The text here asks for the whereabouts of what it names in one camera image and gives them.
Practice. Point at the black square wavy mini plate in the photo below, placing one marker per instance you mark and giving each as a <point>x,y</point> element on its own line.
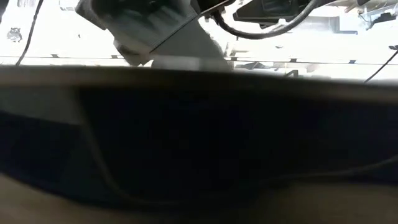
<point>217,140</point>

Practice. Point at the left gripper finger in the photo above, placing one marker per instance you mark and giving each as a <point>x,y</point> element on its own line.
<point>192,49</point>
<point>143,25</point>

